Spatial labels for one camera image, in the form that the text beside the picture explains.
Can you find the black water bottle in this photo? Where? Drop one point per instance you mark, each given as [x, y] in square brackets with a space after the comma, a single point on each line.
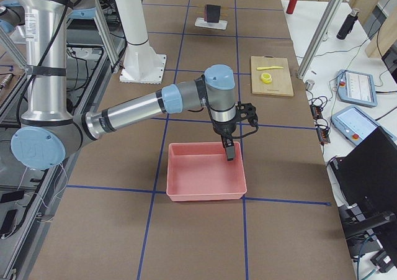
[348, 24]

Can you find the aluminium frame post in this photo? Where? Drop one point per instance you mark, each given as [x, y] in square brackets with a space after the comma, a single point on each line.
[322, 28]

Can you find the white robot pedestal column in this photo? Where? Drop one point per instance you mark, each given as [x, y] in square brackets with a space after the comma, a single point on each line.
[141, 63]

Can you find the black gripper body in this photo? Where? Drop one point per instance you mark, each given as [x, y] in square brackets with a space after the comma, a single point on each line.
[224, 129]

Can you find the yellow plastic knife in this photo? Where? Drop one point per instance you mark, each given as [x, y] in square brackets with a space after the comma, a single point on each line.
[260, 68]

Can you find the black monitor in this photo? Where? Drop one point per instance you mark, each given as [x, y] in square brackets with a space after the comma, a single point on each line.
[367, 175]

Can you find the grey pink cleaning cloth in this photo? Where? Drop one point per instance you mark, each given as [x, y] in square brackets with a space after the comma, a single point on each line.
[212, 13]

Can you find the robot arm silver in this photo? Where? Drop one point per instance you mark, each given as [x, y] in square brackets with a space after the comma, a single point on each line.
[12, 15]
[49, 133]

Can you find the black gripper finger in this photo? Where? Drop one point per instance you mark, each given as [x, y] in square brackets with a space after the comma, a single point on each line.
[229, 148]

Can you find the white rectangular tray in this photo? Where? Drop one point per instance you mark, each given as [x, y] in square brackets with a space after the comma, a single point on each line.
[221, 25]

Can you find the upper blue teach pendant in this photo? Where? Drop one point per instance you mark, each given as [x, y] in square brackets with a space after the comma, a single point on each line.
[356, 88]

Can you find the yellow lemon slice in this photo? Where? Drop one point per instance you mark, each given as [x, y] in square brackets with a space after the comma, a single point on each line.
[266, 78]

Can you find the wooden cutting board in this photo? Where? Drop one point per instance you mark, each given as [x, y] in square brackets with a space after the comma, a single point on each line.
[281, 79]

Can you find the blue teach pendant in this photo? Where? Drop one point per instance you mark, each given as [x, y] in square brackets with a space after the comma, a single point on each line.
[356, 88]
[354, 124]

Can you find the lower blue teach pendant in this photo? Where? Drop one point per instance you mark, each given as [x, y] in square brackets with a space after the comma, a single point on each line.
[354, 124]

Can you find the pink plastic bin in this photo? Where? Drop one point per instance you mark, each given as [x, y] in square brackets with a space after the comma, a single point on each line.
[201, 172]

